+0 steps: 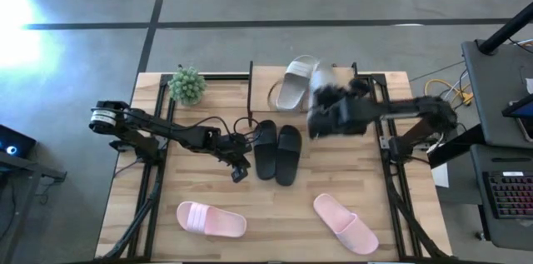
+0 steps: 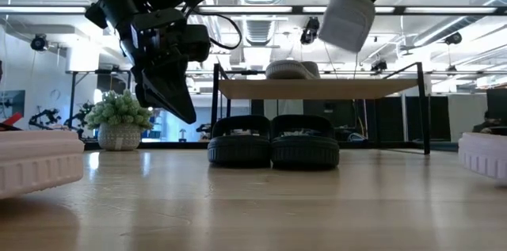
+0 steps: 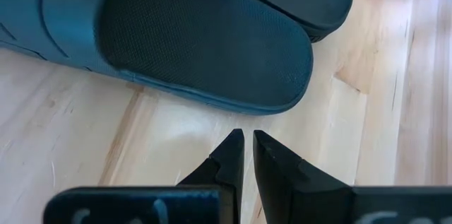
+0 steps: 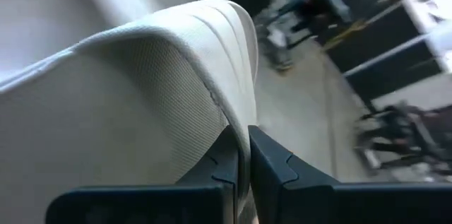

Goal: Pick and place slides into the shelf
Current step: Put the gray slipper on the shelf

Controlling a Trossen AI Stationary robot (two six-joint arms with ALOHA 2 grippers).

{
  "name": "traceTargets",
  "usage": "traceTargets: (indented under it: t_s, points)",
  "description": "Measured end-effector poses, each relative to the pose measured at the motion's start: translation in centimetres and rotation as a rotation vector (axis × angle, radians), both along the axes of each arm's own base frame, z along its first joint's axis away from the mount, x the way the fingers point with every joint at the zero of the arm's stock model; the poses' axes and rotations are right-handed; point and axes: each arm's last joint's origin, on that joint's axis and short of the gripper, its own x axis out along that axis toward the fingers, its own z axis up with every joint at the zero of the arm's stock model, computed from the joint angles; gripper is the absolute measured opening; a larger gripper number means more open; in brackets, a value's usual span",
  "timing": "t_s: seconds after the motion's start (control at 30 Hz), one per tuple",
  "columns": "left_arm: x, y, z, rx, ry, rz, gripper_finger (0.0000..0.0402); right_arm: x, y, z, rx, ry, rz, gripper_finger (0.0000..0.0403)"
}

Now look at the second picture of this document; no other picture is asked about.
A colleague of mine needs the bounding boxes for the black rubber slide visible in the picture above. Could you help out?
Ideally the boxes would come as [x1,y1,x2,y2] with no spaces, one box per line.
[271,114,341,168]
[207,115,273,167]

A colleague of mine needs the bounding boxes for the green plant in grey pot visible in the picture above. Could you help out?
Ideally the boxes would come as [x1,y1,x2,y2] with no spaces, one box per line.
[85,89,154,152]

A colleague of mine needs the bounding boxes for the wooden shelf with black legs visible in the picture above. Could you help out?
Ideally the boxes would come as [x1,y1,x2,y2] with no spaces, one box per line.
[212,61,432,156]

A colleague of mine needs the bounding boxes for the red object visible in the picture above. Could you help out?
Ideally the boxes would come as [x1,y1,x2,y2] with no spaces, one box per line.
[0,112,23,131]

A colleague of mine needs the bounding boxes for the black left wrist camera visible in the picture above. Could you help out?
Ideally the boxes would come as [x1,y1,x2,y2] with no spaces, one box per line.
[180,24,212,63]

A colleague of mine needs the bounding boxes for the black metal stand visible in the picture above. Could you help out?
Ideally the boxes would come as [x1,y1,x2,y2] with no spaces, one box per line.
[65,69,134,129]

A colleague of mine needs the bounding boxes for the pink rubber slide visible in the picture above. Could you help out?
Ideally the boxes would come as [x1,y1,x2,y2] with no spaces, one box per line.
[0,130,86,200]
[458,131,507,188]

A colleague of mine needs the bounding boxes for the dark wall picture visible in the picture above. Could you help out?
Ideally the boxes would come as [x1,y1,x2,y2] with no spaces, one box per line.
[0,89,26,120]

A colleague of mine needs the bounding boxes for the dark partition panels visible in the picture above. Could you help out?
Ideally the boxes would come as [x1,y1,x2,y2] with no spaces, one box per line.
[303,98,451,142]

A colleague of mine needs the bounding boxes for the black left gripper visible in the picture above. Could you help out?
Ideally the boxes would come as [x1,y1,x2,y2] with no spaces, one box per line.
[118,7,198,125]

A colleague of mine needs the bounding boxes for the dark monitor screen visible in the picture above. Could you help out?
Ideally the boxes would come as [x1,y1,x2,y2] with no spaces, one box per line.
[486,88,507,125]

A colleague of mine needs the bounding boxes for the black aluminium table frame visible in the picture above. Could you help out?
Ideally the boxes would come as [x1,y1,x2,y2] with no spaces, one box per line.
[82,142,460,151]

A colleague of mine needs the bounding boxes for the grey rubber slide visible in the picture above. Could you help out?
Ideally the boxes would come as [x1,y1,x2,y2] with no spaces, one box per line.
[318,0,376,54]
[265,59,322,81]

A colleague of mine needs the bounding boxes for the person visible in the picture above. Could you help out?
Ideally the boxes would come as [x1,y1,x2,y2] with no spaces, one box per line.
[471,110,504,134]

